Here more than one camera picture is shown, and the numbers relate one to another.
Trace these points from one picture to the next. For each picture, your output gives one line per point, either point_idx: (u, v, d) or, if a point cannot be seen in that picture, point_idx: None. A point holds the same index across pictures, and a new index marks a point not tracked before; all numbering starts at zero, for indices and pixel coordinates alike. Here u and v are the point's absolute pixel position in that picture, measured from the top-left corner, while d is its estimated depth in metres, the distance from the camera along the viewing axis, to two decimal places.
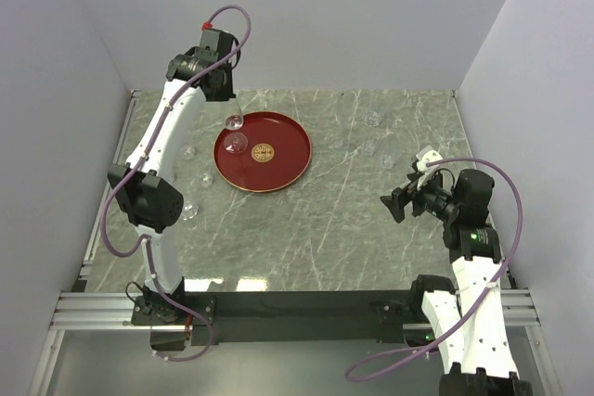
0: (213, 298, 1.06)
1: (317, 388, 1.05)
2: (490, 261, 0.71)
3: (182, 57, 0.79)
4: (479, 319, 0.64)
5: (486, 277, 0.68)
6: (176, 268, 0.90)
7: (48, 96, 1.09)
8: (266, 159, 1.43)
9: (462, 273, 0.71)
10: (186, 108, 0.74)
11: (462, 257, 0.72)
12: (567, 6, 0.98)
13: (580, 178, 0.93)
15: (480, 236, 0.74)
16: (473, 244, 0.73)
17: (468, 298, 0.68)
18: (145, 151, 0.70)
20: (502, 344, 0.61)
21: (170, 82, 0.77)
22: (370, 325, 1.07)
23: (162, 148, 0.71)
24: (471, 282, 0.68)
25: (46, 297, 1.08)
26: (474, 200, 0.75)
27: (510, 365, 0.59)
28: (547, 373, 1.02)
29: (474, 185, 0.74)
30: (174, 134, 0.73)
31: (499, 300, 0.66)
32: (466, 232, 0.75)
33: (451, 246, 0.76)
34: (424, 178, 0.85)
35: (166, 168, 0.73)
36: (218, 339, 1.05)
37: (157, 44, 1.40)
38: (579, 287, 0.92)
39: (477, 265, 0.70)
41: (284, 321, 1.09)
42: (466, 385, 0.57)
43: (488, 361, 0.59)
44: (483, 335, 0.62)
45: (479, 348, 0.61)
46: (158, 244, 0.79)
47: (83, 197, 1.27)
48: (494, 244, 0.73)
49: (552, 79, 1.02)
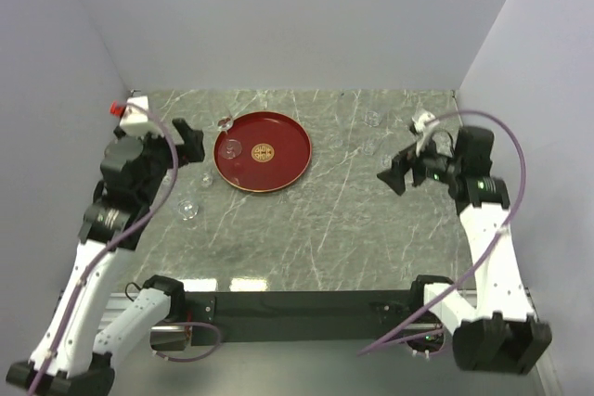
0: (213, 298, 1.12)
1: (317, 388, 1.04)
2: (498, 207, 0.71)
3: (96, 206, 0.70)
4: (493, 265, 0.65)
5: (496, 223, 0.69)
6: (129, 314, 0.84)
7: (48, 95, 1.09)
8: (266, 159, 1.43)
9: (470, 223, 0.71)
10: (102, 279, 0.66)
11: (471, 205, 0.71)
12: (569, 6, 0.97)
13: (581, 178, 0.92)
15: (487, 185, 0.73)
16: (481, 192, 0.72)
17: (477, 245, 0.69)
18: (50, 350, 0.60)
20: (517, 287, 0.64)
21: (83, 243, 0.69)
22: (371, 325, 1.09)
23: (74, 338, 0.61)
24: (482, 229, 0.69)
25: (46, 297, 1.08)
26: (477, 151, 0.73)
27: (525, 307, 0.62)
28: (547, 375, 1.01)
29: (476, 135, 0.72)
30: (89, 314, 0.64)
31: (510, 245, 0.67)
32: (472, 182, 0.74)
33: (458, 198, 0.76)
34: (423, 141, 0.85)
35: (84, 354, 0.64)
36: (225, 338, 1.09)
37: (157, 44, 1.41)
38: (580, 288, 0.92)
39: (484, 212, 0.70)
41: (286, 321, 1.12)
42: (484, 330, 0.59)
43: (503, 304, 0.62)
44: (497, 279, 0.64)
45: (494, 291, 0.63)
46: (122, 338, 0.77)
47: (83, 196, 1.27)
48: (501, 191, 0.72)
49: (553, 79, 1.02)
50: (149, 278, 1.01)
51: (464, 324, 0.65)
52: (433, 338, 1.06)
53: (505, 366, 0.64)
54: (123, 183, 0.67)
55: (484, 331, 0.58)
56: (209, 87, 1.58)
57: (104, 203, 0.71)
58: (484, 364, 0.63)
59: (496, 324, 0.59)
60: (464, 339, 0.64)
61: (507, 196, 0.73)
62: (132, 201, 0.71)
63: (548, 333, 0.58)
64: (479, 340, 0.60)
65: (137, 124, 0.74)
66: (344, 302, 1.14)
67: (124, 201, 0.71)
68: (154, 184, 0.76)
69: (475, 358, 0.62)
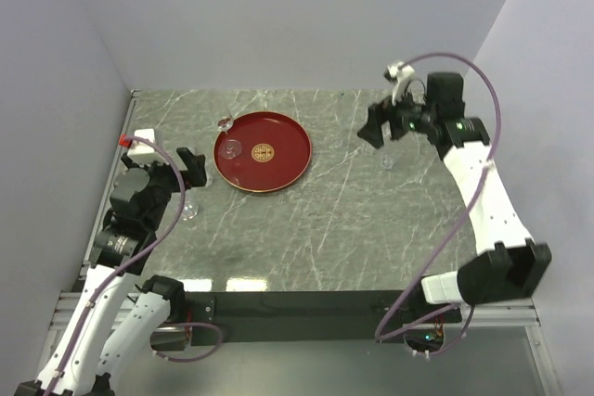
0: (213, 298, 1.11)
1: (318, 388, 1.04)
2: (480, 144, 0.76)
3: (106, 234, 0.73)
4: (485, 200, 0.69)
5: (481, 159, 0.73)
6: (129, 325, 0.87)
7: (48, 95, 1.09)
8: (266, 159, 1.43)
9: (457, 163, 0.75)
10: (110, 301, 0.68)
11: (454, 146, 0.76)
12: (568, 7, 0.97)
13: (579, 179, 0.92)
15: (465, 125, 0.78)
16: (461, 134, 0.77)
17: (467, 184, 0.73)
18: (58, 368, 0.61)
20: (512, 216, 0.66)
21: (94, 269, 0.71)
22: (371, 325, 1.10)
23: (81, 357, 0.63)
24: (469, 167, 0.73)
25: (46, 298, 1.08)
26: (451, 95, 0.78)
27: (523, 232, 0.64)
28: (547, 373, 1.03)
29: (446, 80, 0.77)
30: (96, 336, 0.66)
31: (497, 179, 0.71)
32: (451, 125, 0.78)
33: (438, 143, 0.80)
34: (398, 88, 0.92)
35: (90, 376, 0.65)
36: (225, 338, 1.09)
37: (157, 44, 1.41)
38: (580, 288, 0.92)
39: (468, 152, 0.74)
41: (288, 321, 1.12)
42: (489, 261, 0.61)
43: (501, 233, 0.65)
44: (492, 211, 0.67)
45: (492, 223, 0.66)
46: (121, 356, 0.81)
47: (83, 196, 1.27)
48: (479, 129, 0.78)
49: (552, 80, 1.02)
50: (148, 280, 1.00)
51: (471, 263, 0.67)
52: (433, 338, 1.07)
53: (513, 297, 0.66)
54: (131, 211, 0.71)
55: (489, 262, 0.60)
56: (209, 87, 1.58)
57: (113, 230, 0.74)
58: (493, 297, 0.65)
59: (499, 253, 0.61)
60: (470, 276, 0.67)
61: (485, 132, 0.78)
62: (140, 227, 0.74)
63: (548, 251, 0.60)
64: (484, 272, 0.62)
65: (146, 154, 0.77)
66: (345, 301, 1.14)
67: (132, 228, 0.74)
68: (160, 210, 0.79)
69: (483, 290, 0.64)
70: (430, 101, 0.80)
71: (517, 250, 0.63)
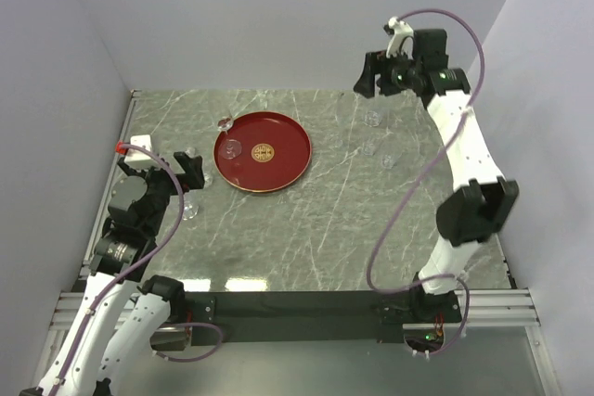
0: (213, 298, 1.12)
1: (318, 388, 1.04)
2: (460, 92, 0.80)
3: (105, 240, 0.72)
4: (463, 143, 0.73)
5: (461, 107, 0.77)
6: (128, 328, 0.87)
7: (48, 95, 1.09)
8: (265, 159, 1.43)
9: (439, 109, 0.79)
10: (110, 309, 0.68)
11: (436, 94, 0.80)
12: (567, 7, 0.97)
13: (579, 180, 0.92)
15: (448, 74, 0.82)
16: (444, 81, 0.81)
17: (447, 128, 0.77)
18: (58, 376, 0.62)
20: (486, 157, 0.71)
21: (94, 275, 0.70)
22: (371, 325, 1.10)
23: (82, 364, 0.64)
24: (449, 113, 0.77)
25: (46, 297, 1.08)
26: (434, 46, 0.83)
27: (496, 171, 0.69)
28: (547, 373, 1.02)
29: (431, 31, 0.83)
30: (97, 343, 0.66)
31: (475, 124, 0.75)
32: (435, 74, 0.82)
33: (422, 92, 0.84)
34: (393, 41, 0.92)
35: (90, 382, 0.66)
36: (226, 337, 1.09)
37: (156, 44, 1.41)
38: (580, 288, 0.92)
39: (450, 98, 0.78)
41: (290, 321, 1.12)
42: (464, 198, 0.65)
43: (476, 170, 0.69)
44: (469, 152, 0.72)
45: (468, 163, 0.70)
46: (121, 360, 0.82)
47: (83, 196, 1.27)
48: (461, 79, 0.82)
49: (552, 80, 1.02)
50: (148, 280, 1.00)
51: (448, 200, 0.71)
52: (433, 338, 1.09)
53: (485, 232, 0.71)
54: (129, 221, 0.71)
55: (464, 197, 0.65)
56: (208, 87, 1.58)
57: (112, 236, 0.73)
58: (468, 232, 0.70)
59: (472, 188, 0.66)
60: (446, 213, 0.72)
61: (467, 81, 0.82)
62: (139, 235, 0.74)
63: (517, 187, 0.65)
64: (458, 207, 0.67)
65: (143, 161, 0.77)
66: (345, 301, 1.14)
67: (131, 236, 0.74)
68: (159, 216, 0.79)
69: (458, 224, 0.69)
70: (416, 54, 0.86)
71: (489, 187, 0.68)
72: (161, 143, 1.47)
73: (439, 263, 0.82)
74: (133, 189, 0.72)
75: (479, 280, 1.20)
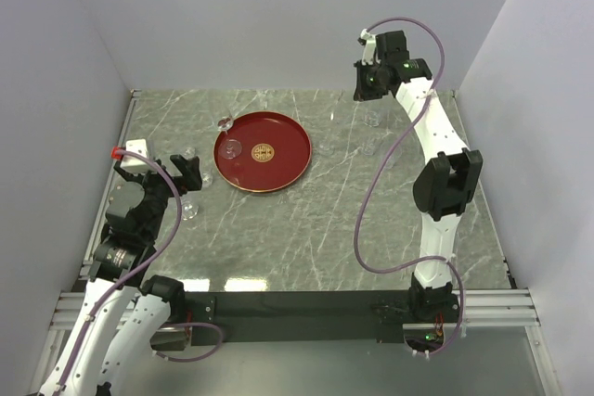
0: (213, 298, 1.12)
1: (318, 388, 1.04)
2: (424, 78, 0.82)
3: (104, 245, 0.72)
4: (430, 121, 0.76)
5: (425, 90, 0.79)
6: (128, 331, 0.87)
7: (48, 95, 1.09)
8: (265, 159, 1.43)
9: (406, 95, 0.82)
10: (109, 314, 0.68)
11: (403, 83, 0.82)
12: (566, 7, 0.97)
13: (578, 180, 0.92)
15: (411, 64, 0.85)
16: (406, 70, 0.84)
17: (414, 109, 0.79)
18: (59, 382, 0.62)
20: (452, 132, 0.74)
21: (93, 282, 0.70)
22: (371, 325, 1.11)
23: (82, 370, 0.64)
24: (415, 96, 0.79)
25: (46, 297, 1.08)
26: (394, 44, 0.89)
27: (461, 143, 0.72)
28: (547, 373, 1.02)
29: (389, 33, 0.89)
30: (97, 350, 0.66)
31: (438, 104, 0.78)
32: (398, 65, 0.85)
33: (391, 83, 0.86)
34: (368, 48, 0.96)
35: (90, 388, 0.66)
36: (227, 338, 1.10)
37: (156, 44, 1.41)
38: (579, 288, 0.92)
39: (414, 83, 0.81)
41: (290, 320, 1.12)
42: (433, 168, 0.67)
43: (444, 145, 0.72)
44: (435, 131, 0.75)
45: (435, 139, 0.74)
46: (122, 364, 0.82)
47: (83, 196, 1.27)
48: (424, 67, 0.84)
49: (551, 80, 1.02)
50: (148, 280, 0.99)
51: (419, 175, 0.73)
52: (433, 338, 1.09)
53: (458, 201, 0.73)
54: (127, 227, 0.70)
55: (433, 169, 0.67)
56: (208, 87, 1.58)
57: (111, 242, 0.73)
58: (442, 203, 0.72)
59: (441, 159, 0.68)
60: (420, 187, 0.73)
61: (430, 70, 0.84)
62: (138, 242, 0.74)
63: (481, 156, 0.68)
64: (430, 179, 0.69)
65: (139, 167, 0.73)
66: (345, 301, 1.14)
67: (130, 242, 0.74)
68: (158, 220, 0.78)
69: (430, 197, 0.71)
70: (380, 55, 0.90)
71: (457, 159, 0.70)
72: (161, 143, 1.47)
73: (429, 249, 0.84)
74: (131, 198, 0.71)
75: (479, 280, 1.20)
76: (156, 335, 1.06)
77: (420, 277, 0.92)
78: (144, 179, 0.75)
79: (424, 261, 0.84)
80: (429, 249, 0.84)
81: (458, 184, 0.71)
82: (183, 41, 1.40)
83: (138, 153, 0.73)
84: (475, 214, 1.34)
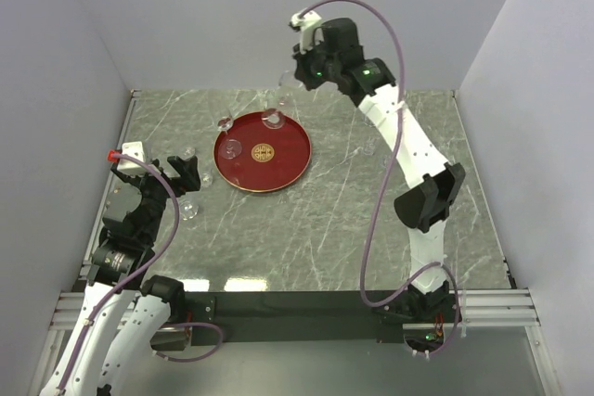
0: (213, 298, 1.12)
1: (318, 388, 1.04)
2: (388, 85, 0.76)
3: (103, 249, 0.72)
4: (406, 138, 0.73)
5: (393, 102, 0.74)
6: (127, 332, 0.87)
7: (48, 95, 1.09)
8: (265, 159, 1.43)
9: (372, 109, 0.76)
10: (109, 318, 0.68)
11: (368, 95, 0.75)
12: (566, 7, 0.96)
13: (578, 183, 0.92)
15: (371, 70, 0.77)
16: (369, 79, 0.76)
17: (386, 125, 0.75)
18: (59, 387, 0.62)
20: (430, 147, 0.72)
21: (91, 285, 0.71)
22: (370, 325, 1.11)
23: (82, 375, 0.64)
24: (385, 111, 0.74)
25: (46, 298, 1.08)
26: (348, 41, 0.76)
27: (442, 158, 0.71)
28: (547, 374, 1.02)
29: (342, 27, 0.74)
30: (96, 352, 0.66)
31: (410, 115, 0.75)
32: (358, 72, 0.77)
33: (351, 92, 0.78)
34: (307, 38, 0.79)
35: (90, 391, 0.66)
36: (227, 338, 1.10)
37: (156, 44, 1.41)
38: (579, 288, 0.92)
39: (380, 95, 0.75)
41: (290, 320, 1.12)
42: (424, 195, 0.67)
43: (427, 165, 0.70)
44: (414, 148, 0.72)
45: (418, 160, 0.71)
46: (122, 364, 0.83)
47: (83, 196, 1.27)
48: (384, 70, 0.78)
49: (551, 81, 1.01)
50: (148, 279, 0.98)
51: (405, 198, 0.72)
52: (433, 338, 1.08)
53: (442, 210, 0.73)
54: (125, 232, 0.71)
55: (423, 195, 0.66)
56: (208, 87, 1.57)
57: (110, 246, 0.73)
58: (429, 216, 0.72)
59: (430, 185, 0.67)
60: (407, 209, 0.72)
61: (390, 71, 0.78)
62: (136, 246, 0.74)
63: (462, 170, 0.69)
64: (420, 202, 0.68)
65: (135, 170, 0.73)
66: (345, 301, 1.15)
67: (129, 245, 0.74)
68: (158, 222, 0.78)
69: (419, 216, 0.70)
70: (330, 51, 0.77)
71: (439, 176, 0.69)
72: (161, 143, 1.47)
73: (422, 257, 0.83)
74: (127, 203, 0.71)
75: (480, 280, 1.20)
76: (155, 334, 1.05)
77: (419, 284, 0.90)
78: (140, 181, 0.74)
79: (420, 270, 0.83)
80: (423, 259, 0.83)
81: (441, 196, 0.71)
82: (183, 42, 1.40)
83: (135, 155, 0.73)
84: (475, 213, 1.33)
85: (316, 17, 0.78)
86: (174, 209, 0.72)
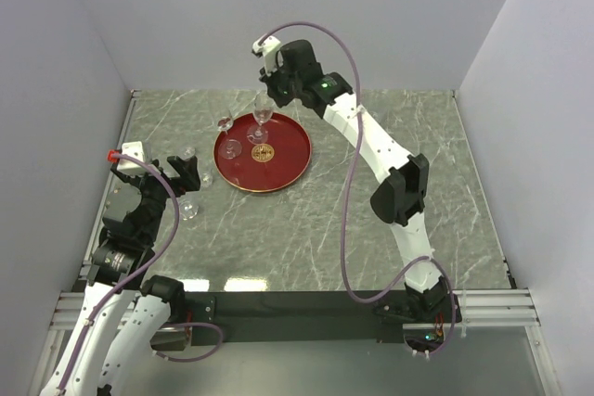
0: (213, 298, 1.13)
1: (318, 388, 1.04)
2: (346, 95, 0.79)
3: (103, 249, 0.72)
4: (368, 137, 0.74)
5: (353, 108, 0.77)
6: (127, 332, 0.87)
7: (49, 96, 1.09)
8: (266, 159, 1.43)
9: (335, 117, 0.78)
10: (109, 318, 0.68)
11: (328, 106, 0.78)
12: (566, 7, 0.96)
13: (578, 183, 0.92)
15: (329, 82, 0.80)
16: (328, 90, 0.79)
17: (349, 129, 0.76)
18: (59, 387, 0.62)
20: (392, 143, 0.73)
21: (91, 285, 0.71)
22: (371, 325, 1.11)
23: (82, 374, 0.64)
24: (346, 117, 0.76)
25: (46, 298, 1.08)
26: (305, 59, 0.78)
27: (405, 151, 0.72)
28: (547, 373, 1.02)
29: (297, 45, 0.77)
30: (96, 352, 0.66)
31: (369, 117, 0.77)
32: (316, 87, 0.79)
33: (314, 106, 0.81)
34: (267, 61, 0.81)
35: (91, 390, 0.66)
36: (227, 338, 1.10)
37: (156, 44, 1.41)
38: (578, 289, 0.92)
39: (340, 105, 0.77)
41: (290, 320, 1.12)
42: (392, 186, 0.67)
43: (392, 159, 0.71)
44: (377, 146, 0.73)
45: (382, 156, 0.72)
46: (122, 364, 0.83)
47: (83, 196, 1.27)
48: (342, 81, 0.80)
49: (551, 81, 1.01)
50: (148, 279, 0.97)
51: (376, 192, 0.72)
52: (433, 338, 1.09)
53: (416, 200, 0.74)
54: (125, 232, 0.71)
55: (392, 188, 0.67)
56: (208, 87, 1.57)
57: (109, 246, 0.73)
58: (403, 209, 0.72)
59: (395, 177, 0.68)
60: (380, 204, 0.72)
61: (346, 82, 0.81)
62: (136, 246, 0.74)
63: (425, 159, 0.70)
64: (391, 196, 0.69)
65: (135, 170, 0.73)
66: (345, 301, 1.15)
67: (129, 245, 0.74)
68: (158, 223, 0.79)
69: (393, 209, 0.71)
70: (290, 70, 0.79)
71: (406, 169, 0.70)
72: (161, 143, 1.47)
73: (410, 254, 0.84)
74: (126, 203, 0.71)
75: (480, 280, 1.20)
76: (156, 335, 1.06)
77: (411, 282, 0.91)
78: (140, 181, 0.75)
79: (408, 265, 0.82)
80: (411, 254, 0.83)
81: (411, 187, 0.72)
82: (183, 42, 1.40)
83: (135, 155, 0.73)
84: (475, 214, 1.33)
85: (275, 40, 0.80)
86: (174, 209, 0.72)
